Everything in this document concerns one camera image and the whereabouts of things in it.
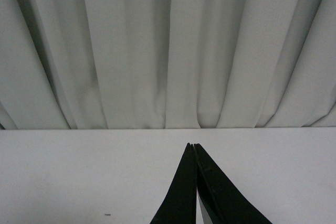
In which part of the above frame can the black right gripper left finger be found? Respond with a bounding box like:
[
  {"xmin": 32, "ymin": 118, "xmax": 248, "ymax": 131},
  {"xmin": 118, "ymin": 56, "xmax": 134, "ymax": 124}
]
[{"xmin": 151, "ymin": 143, "xmax": 197, "ymax": 224}]

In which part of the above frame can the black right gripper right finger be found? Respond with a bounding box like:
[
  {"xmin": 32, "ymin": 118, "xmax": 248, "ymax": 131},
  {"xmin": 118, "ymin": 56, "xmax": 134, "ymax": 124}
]
[{"xmin": 194, "ymin": 144, "xmax": 271, "ymax": 223}]

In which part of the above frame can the grey pleated curtain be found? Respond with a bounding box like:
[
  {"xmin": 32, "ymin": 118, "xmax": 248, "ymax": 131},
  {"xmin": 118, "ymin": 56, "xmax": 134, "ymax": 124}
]
[{"xmin": 1, "ymin": 0, "xmax": 335, "ymax": 130}]

